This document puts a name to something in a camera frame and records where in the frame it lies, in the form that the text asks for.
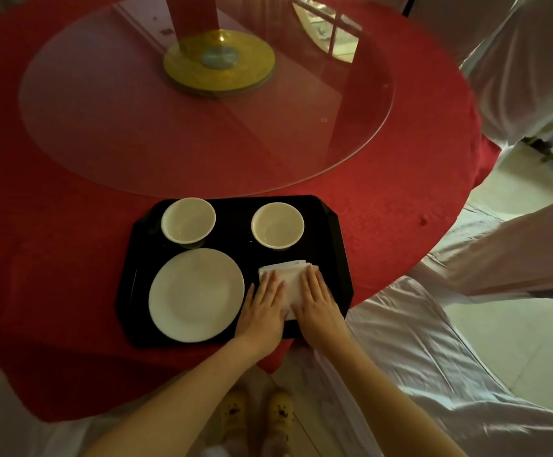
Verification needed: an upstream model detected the person's right hand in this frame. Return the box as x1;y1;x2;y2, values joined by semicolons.
291;265;354;354

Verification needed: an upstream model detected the person's left hand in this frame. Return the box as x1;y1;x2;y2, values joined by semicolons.
234;270;291;361

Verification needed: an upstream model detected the white napkin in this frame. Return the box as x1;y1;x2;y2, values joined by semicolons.
258;260;320;322

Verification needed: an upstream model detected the person's left forearm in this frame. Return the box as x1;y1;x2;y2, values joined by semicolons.
80;338;279;457

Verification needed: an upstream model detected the person's right forearm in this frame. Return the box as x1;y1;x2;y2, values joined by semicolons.
312;335;469;457

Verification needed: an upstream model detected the white round plate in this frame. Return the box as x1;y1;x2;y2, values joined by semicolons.
148;248;246;343

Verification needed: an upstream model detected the white bowl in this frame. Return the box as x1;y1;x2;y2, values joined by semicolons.
161;198;217;245
251;202;306;251

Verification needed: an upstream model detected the black serving tray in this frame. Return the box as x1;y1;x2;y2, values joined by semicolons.
115;195;354;351

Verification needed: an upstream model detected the person's right yellow shoe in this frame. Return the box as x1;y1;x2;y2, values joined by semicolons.
264;389;295;444

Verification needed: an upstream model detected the person's yellow shoe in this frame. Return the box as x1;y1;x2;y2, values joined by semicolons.
264;389;295;444
218;387;250;447

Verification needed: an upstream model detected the person's left yellow shoe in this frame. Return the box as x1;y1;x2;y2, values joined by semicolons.
218;387;250;447

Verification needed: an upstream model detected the red tablecloth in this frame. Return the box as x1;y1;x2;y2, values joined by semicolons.
0;0;502;424

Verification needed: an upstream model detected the round glass turntable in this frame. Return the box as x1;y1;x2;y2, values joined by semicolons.
18;0;395;200

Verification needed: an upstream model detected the gold turntable base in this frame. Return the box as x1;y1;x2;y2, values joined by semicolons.
163;29;276;97

